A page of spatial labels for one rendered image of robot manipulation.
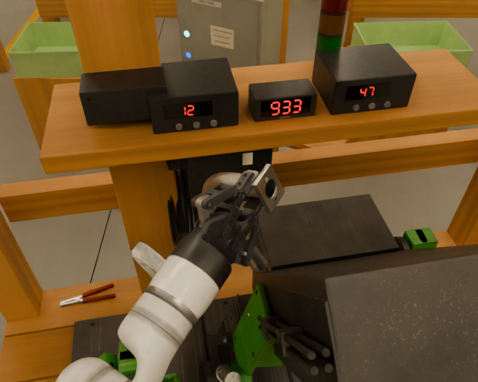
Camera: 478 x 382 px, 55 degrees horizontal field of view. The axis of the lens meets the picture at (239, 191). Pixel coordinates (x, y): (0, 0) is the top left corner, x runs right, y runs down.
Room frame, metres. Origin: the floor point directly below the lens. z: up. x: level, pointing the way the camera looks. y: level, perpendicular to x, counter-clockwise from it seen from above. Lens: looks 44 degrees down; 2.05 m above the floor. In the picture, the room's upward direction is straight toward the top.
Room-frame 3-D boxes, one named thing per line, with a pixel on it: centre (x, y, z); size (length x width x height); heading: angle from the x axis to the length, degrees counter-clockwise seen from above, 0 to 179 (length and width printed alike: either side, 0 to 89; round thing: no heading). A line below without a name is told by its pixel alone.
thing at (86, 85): (0.72, 0.21, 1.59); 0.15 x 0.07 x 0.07; 100
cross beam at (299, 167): (0.92, -0.05, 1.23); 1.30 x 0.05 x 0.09; 100
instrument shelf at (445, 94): (0.81, -0.07, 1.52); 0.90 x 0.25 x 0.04; 100
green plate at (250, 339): (0.48, -0.06, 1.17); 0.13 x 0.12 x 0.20; 100
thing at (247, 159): (0.74, 0.03, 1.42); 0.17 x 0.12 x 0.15; 100
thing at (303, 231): (0.71, -0.20, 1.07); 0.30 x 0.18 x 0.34; 100
